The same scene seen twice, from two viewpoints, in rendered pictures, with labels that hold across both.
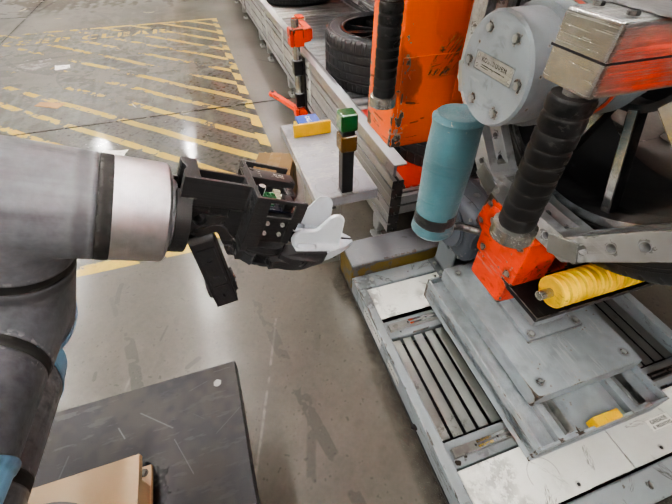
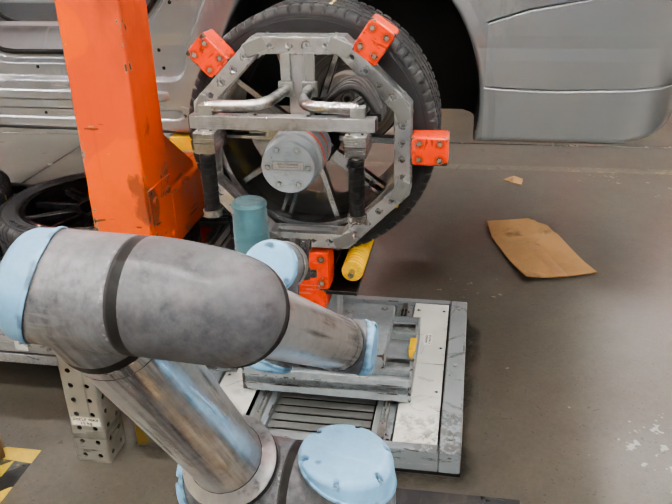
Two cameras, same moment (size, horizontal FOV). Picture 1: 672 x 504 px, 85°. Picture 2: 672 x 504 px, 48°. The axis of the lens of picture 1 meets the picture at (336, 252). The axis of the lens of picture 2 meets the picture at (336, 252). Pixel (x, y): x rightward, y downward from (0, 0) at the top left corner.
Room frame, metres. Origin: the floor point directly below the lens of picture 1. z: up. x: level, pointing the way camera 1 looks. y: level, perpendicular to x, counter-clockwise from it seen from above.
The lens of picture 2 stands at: (-0.42, 1.20, 1.41)
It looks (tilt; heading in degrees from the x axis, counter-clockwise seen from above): 25 degrees down; 299
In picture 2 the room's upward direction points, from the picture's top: 2 degrees counter-clockwise
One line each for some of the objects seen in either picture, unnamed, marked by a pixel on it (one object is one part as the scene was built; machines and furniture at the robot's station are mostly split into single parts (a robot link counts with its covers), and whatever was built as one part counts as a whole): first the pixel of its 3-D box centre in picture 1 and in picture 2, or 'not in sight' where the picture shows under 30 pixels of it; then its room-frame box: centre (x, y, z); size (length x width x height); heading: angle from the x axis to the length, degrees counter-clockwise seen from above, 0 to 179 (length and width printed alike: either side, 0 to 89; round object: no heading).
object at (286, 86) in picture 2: not in sight; (246, 83); (0.58, -0.21, 1.03); 0.19 x 0.18 x 0.11; 108
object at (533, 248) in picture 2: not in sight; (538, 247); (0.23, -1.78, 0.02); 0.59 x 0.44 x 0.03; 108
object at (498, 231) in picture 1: (539, 170); (356, 188); (0.29, -0.18, 0.83); 0.04 x 0.04 x 0.16
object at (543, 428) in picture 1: (527, 338); (335, 351); (0.54, -0.53, 0.13); 0.50 x 0.36 x 0.10; 18
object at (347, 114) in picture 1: (347, 120); not in sight; (0.78, -0.02, 0.64); 0.04 x 0.04 x 0.04; 18
